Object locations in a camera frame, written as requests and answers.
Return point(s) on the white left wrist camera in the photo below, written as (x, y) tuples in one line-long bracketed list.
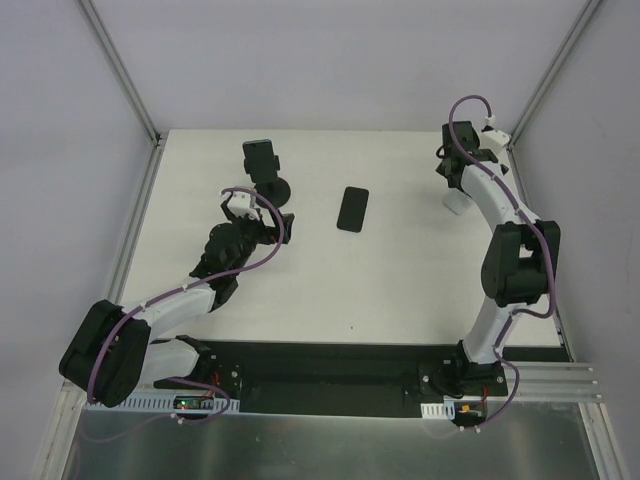
[(240, 204)]

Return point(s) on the right aluminium frame post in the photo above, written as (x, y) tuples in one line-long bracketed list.
[(586, 16)]

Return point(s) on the left aluminium frame post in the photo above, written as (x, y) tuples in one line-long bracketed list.
[(119, 70)]

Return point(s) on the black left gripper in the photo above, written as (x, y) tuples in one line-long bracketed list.
[(270, 228)]

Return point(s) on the left white cable duct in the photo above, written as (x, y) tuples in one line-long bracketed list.
[(167, 402)]

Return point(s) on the silver folding phone stand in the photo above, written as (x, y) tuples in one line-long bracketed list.
[(457, 202)]

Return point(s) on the aluminium rail extrusion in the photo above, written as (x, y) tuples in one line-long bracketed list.
[(557, 382)]

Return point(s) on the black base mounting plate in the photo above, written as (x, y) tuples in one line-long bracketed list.
[(361, 380)]

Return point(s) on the aluminium frame post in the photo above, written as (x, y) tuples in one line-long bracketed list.
[(586, 16), (119, 70)]

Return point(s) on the white cable duct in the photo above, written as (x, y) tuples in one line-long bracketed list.
[(438, 411), (167, 402)]

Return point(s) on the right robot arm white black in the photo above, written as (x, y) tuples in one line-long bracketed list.
[(520, 261)]

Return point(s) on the teal-edged black smartphone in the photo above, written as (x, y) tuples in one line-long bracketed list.
[(260, 162)]

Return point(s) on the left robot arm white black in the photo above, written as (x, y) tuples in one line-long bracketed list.
[(119, 348)]

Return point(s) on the black round-base phone stand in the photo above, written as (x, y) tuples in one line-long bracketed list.
[(277, 193)]

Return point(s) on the black phone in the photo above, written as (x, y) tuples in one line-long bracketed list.
[(353, 209)]

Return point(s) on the right white cable duct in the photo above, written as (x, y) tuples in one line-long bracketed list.
[(438, 411)]

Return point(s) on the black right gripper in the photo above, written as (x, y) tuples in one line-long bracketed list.
[(451, 163)]

